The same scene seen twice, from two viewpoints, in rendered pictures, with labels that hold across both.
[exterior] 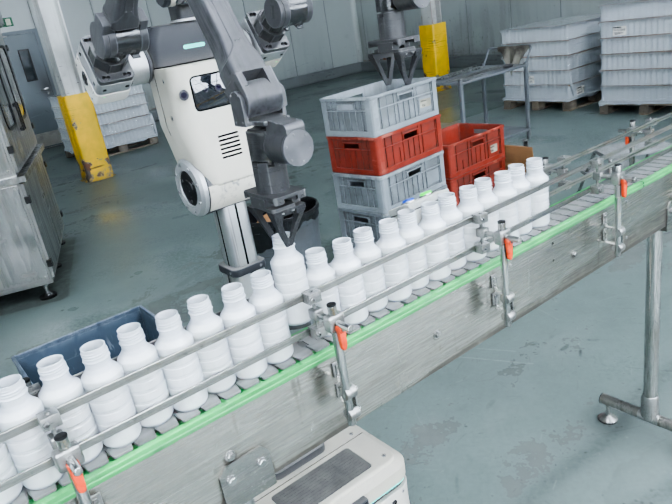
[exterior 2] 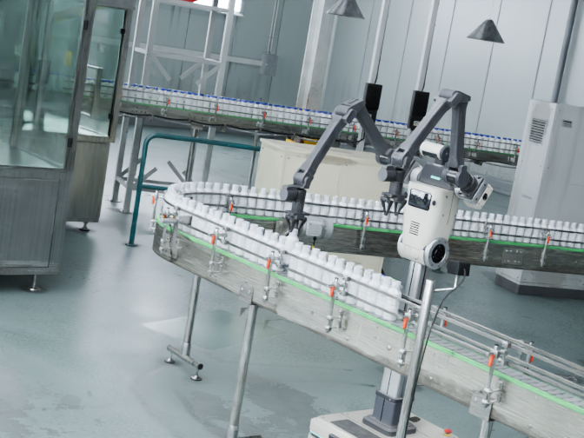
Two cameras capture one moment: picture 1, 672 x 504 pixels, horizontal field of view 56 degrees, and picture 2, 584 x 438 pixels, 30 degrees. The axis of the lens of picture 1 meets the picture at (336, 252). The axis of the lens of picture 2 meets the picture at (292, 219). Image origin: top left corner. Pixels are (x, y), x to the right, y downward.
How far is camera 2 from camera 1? 4.92 m
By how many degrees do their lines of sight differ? 81
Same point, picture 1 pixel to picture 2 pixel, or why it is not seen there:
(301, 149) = (283, 195)
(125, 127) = not seen: outside the picture
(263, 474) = (248, 297)
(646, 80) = not seen: outside the picture
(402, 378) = (295, 315)
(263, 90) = (298, 175)
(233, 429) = (249, 273)
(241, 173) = (413, 245)
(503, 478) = not seen: outside the picture
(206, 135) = (407, 217)
